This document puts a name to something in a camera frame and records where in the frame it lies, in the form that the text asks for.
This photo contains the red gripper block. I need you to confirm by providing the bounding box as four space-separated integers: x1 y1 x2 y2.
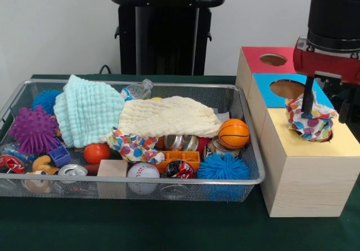
293 46 360 124

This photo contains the polka-dot paper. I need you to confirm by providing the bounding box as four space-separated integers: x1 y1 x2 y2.
285 92 338 143
111 126 165 163

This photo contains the wooden three-hole sorting box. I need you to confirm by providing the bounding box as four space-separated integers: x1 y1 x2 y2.
235 46 360 218

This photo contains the silver mesh bin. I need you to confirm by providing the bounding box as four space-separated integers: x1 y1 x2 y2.
0 79 267 203

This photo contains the orange toy basketball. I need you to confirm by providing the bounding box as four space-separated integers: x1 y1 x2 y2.
218 118 250 150

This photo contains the blue fuzzy ball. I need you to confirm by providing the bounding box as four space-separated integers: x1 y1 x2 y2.
196 153 251 201

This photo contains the cream cloth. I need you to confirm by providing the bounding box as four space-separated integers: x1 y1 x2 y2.
98 95 223 150

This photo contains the white toy baseball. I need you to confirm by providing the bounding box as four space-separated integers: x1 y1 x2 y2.
127 162 160 195

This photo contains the dark green tablecloth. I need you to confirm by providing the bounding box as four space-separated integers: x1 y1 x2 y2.
0 74 360 251

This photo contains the plain wooden block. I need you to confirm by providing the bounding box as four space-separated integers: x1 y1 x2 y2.
97 159 129 199

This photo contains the orange-red ball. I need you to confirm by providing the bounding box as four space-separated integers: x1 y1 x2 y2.
83 142 111 165

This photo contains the mint green cloth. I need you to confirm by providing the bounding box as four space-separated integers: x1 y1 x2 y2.
53 74 126 148

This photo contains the purple spiky ball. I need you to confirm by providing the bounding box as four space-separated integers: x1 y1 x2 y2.
8 106 60 156

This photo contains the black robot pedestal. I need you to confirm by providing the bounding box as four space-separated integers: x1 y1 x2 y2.
109 0 226 76

